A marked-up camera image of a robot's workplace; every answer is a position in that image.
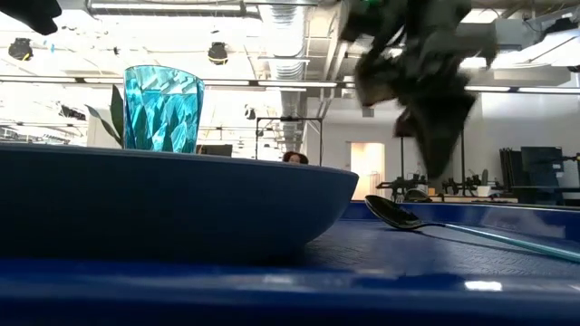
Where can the black monitor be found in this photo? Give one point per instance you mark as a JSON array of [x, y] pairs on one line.
[[215, 150], [539, 165]]

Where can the person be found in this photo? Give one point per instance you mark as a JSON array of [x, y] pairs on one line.
[[295, 158]]

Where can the teal round plate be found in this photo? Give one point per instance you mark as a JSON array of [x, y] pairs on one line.
[[158, 204]]

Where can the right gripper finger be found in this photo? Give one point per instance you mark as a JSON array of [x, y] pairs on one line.
[[376, 81], [435, 122]]

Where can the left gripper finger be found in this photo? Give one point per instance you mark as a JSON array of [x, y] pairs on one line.
[[31, 13]]

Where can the black metal frame stand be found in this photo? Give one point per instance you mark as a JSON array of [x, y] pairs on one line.
[[288, 119]]

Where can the black vertical pole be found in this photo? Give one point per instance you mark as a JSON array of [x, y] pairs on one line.
[[401, 158], [463, 158]]

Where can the black background robot arm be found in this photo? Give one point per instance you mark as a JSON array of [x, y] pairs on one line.
[[401, 185], [462, 185]]

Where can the silver ventilation duct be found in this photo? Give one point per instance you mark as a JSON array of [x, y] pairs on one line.
[[287, 45]]

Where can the blue plastic tray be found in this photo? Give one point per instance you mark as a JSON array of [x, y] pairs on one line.
[[317, 299]]

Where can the teal faceted plastic cup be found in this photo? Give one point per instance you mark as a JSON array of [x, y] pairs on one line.
[[163, 108]]

